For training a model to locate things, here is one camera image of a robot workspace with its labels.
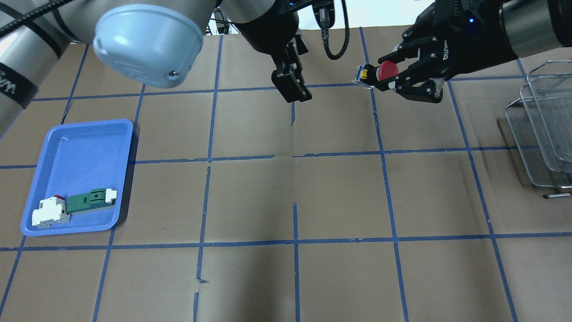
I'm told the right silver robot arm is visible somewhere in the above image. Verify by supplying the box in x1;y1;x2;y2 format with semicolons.
361;0;571;103

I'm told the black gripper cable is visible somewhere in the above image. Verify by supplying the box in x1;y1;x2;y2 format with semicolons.
318;0;354;61

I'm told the blue plastic tray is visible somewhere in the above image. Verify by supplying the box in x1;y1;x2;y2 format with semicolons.
20;119;134;237

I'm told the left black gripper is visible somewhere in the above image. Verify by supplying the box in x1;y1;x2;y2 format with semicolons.
232;0;333;103

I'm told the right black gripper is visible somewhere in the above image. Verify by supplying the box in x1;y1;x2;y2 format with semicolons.
374;0;517;104

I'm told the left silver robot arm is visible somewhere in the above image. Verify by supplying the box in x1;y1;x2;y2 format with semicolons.
1;0;333;135

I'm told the white circuit breaker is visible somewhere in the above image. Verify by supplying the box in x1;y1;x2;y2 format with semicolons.
31;195;70;229

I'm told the red emergency stop button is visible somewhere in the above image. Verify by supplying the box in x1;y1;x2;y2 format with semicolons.
352;61;399;89

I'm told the wire mesh shelf basket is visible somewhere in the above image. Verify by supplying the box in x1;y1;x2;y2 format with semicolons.
505;59;572;199

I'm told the green terminal block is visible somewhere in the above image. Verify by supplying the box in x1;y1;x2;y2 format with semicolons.
66;188;118;215

